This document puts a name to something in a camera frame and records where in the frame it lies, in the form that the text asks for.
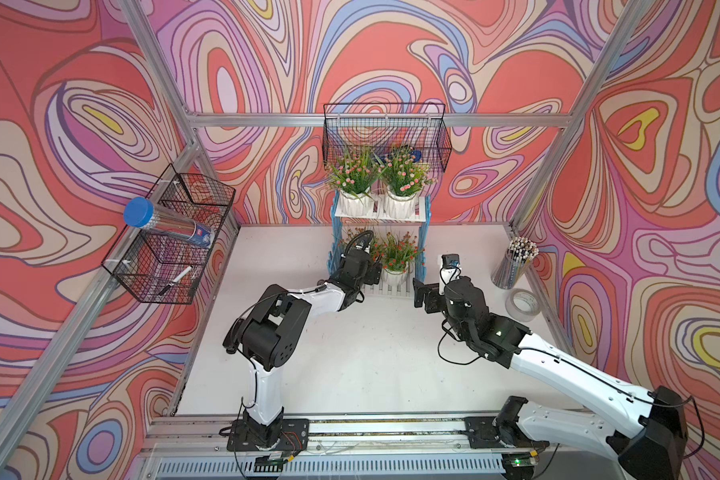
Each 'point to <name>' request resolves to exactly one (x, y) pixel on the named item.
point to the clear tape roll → (522, 305)
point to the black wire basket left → (154, 266)
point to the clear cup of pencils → (521, 252)
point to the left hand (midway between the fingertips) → (369, 260)
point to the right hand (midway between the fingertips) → (431, 285)
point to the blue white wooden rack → (422, 214)
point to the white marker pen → (174, 280)
